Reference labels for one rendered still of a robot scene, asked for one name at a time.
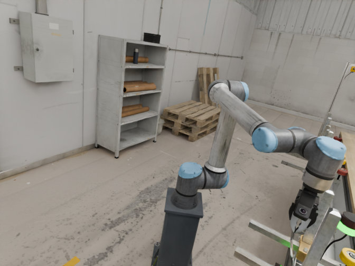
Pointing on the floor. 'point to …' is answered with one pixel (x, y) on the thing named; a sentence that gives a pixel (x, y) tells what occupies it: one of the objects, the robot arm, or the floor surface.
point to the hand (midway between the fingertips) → (295, 230)
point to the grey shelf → (158, 63)
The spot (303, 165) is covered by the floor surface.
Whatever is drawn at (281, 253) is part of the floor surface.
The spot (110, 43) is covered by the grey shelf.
